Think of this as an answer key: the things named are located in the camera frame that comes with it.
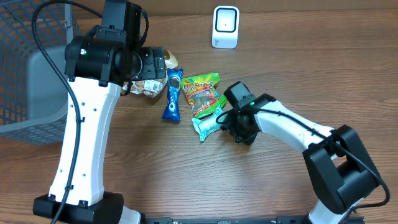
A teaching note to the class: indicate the white barcode scanner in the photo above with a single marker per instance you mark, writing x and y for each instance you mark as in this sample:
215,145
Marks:
225,29

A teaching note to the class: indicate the blue Oreo cookie pack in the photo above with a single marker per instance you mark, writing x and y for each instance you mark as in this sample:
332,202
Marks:
171,111

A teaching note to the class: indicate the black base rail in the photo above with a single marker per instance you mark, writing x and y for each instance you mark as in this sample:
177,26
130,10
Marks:
278,220

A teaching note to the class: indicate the green Haribo gummy bag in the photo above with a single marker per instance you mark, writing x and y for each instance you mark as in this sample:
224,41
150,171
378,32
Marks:
201,93

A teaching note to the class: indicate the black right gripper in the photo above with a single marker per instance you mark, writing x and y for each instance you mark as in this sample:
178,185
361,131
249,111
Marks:
247,138

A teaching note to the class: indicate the grey plastic mesh basket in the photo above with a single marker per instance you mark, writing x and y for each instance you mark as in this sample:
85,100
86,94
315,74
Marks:
33,99

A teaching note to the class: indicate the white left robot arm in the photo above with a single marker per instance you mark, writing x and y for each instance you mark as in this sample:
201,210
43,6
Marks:
100,67

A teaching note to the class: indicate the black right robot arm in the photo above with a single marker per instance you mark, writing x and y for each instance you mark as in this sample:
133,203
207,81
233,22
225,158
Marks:
341,171

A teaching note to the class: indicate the teal white snack packet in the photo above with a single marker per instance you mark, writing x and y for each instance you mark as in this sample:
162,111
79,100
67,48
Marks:
205,127

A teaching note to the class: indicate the beige clear cookie bag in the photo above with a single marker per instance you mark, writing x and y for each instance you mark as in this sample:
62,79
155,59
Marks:
150,88

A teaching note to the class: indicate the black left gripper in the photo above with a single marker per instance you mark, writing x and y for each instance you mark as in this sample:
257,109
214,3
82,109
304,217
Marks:
155,63

